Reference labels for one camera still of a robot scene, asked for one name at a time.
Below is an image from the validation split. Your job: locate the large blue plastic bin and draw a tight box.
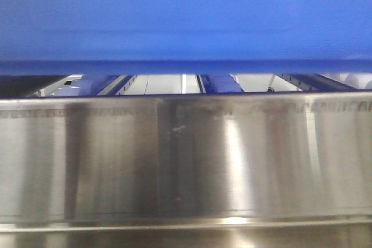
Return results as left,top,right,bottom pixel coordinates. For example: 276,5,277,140
1,0,371,75

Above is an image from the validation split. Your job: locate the stainless steel shelf front rail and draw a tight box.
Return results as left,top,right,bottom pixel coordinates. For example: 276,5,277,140
1,92,371,247

